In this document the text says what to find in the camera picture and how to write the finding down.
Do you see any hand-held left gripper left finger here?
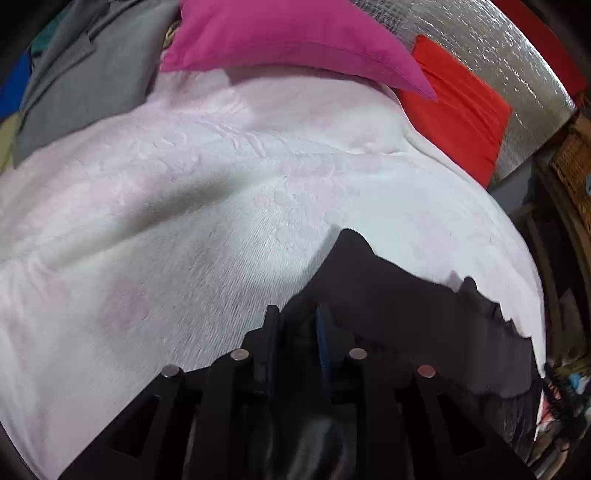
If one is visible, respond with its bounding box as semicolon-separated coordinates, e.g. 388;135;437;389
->
60;305;282;480

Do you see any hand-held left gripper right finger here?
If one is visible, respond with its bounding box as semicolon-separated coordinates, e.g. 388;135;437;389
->
315;305;536;480

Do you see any black puffer jacket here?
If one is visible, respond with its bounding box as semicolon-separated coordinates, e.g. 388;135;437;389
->
272;228;546;480

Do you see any wooden rack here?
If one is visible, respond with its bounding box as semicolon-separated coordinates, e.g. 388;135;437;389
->
508;152;591;367

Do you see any white pink blanket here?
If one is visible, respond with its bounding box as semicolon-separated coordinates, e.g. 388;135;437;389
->
0;62;548;480

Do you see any wicker basket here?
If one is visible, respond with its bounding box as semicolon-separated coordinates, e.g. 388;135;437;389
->
549;119;591;214

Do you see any red pillow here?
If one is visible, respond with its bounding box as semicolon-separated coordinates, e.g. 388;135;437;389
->
394;34;514;188

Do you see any pink pillow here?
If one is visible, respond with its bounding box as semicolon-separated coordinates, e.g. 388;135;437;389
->
159;0;439;102

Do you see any grey garment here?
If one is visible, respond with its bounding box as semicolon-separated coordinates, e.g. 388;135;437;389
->
11;0;182;168

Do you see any pale yellow cloth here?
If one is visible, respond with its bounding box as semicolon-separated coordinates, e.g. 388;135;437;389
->
0;113;25;172

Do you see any silver quilted headboard cover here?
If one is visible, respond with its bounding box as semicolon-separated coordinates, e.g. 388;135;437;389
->
346;0;579;191

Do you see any red cloth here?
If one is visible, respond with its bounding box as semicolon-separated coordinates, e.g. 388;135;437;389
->
489;0;588;101

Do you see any teal cloth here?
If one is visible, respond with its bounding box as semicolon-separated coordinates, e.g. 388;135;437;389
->
30;7;86;60

